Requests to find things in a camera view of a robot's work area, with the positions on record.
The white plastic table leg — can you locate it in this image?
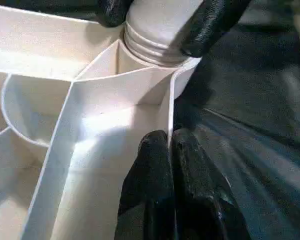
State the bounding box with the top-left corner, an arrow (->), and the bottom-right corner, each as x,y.
123,0 -> 206,68

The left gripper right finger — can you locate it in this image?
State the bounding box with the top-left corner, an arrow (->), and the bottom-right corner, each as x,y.
169,128 -> 253,240

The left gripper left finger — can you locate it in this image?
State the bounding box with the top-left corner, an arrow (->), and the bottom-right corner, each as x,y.
114,129 -> 176,240

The white plastic table top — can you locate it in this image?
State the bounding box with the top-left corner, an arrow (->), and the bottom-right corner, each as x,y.
0,4 -> 203,240

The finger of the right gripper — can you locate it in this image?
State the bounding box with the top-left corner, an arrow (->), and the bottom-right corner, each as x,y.
96,0 -> 136,29
181,0 -> 252,58

